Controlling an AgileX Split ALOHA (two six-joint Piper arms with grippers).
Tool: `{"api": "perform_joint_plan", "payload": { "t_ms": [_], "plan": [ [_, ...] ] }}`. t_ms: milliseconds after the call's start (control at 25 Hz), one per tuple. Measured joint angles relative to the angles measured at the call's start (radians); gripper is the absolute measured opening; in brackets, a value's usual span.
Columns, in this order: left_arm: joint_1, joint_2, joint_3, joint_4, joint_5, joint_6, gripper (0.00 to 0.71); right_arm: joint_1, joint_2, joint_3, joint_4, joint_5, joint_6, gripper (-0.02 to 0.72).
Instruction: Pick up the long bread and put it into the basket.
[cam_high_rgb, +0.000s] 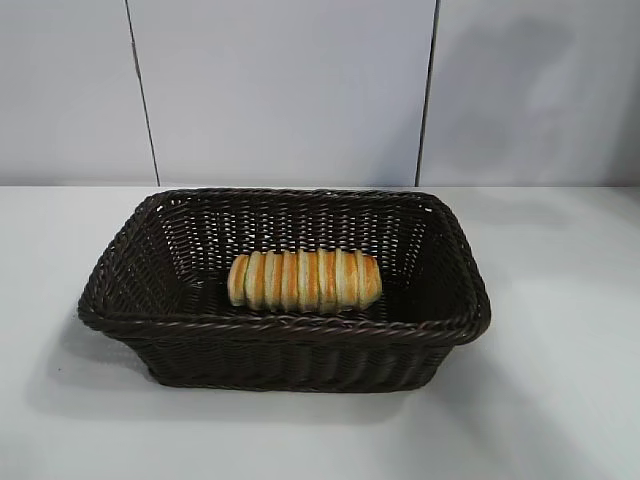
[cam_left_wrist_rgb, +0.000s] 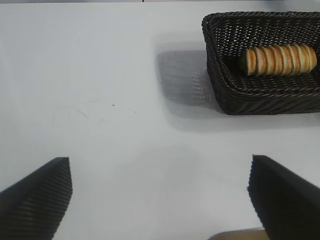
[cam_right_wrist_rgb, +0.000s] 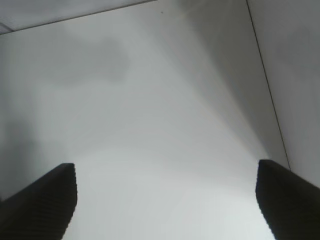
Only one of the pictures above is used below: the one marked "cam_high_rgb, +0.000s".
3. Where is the long striped bread roll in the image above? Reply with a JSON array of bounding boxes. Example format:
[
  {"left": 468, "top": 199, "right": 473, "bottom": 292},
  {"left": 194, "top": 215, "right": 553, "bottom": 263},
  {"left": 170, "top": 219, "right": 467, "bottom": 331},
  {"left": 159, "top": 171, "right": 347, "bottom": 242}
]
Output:
[{"left": 227, "top": 248, "right": 384, "bottom": 315}]

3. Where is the dark brown wicker basket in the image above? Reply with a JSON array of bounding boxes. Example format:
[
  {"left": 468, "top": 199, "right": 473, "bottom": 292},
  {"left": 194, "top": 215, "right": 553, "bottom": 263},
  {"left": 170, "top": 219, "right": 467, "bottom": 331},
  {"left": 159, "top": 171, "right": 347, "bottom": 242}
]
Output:
[{"left": 77, "top": 188, "right": 494, "bottom": 392}]

